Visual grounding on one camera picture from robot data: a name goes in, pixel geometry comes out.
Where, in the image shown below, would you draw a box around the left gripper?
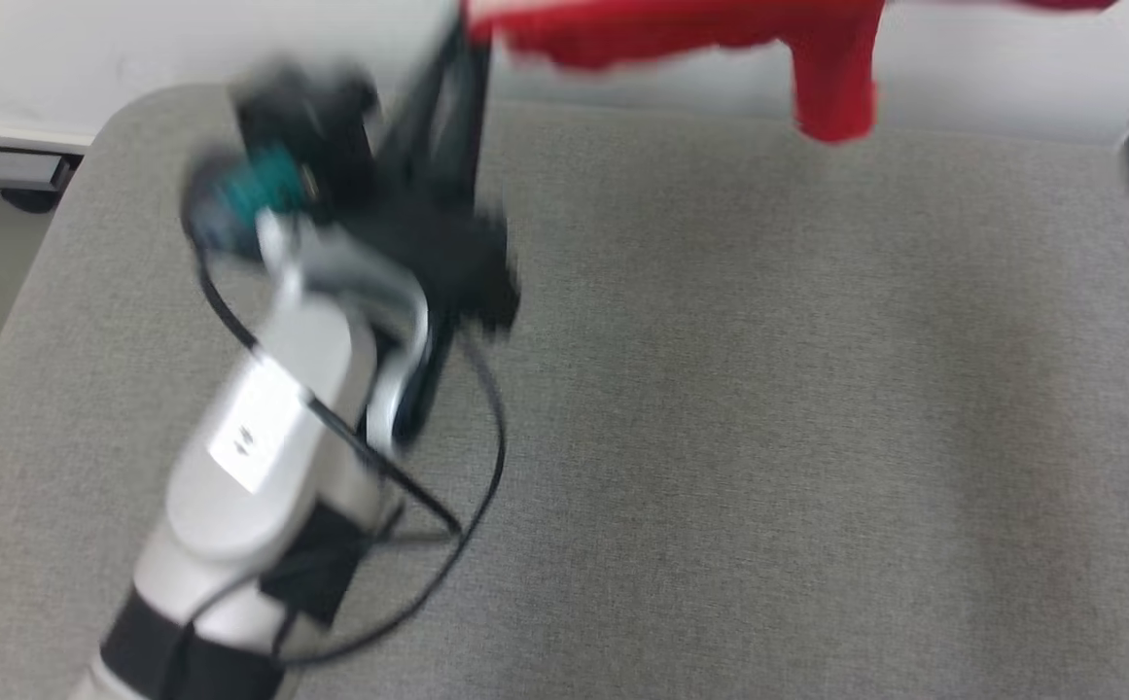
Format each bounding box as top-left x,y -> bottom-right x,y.
335,10 -> 523,458

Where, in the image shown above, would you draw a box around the teal camera cable plug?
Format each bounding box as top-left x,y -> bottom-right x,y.
217,146 -> 322,223

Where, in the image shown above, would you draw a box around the red shorts with white trim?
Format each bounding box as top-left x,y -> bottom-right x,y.
465,0 -> 1121,146

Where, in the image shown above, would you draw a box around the grey metal partition frame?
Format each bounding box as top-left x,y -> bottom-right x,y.
0,124 -> 81,193

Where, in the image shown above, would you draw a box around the black caster wheel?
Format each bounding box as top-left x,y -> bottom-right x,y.
0,185 -> 61,216

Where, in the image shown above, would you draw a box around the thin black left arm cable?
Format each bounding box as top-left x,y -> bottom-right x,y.
193,243 -> 509,668

